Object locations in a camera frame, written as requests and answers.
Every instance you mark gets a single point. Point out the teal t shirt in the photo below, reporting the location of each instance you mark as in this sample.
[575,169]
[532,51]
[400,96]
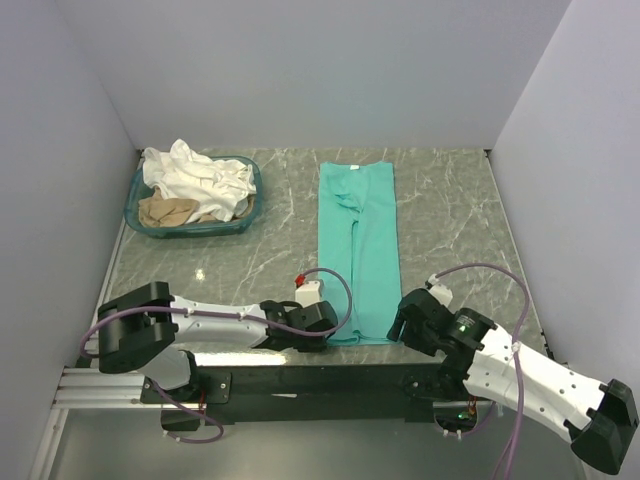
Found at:
[357,238]

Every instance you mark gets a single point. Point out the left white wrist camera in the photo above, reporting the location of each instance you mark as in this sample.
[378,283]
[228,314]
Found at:
[307,292]

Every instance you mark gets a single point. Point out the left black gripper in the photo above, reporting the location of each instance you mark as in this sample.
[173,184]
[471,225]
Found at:
[316,345]

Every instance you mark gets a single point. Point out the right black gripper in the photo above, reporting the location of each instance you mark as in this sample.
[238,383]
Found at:
[411,341]

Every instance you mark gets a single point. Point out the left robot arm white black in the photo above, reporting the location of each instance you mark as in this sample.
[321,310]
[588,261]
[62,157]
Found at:
[148,323]

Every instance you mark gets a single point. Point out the aluminium frame rail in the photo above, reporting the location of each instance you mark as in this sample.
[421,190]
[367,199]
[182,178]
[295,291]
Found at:
[83,388]

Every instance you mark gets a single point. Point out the white t shirt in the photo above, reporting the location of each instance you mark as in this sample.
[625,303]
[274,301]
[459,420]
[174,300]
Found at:
[197,187]

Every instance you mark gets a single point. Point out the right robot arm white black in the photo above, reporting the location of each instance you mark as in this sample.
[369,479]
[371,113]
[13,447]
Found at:
[597,419]

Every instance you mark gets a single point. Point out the beige t shirt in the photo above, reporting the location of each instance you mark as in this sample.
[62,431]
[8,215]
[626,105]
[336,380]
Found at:
[156,212]

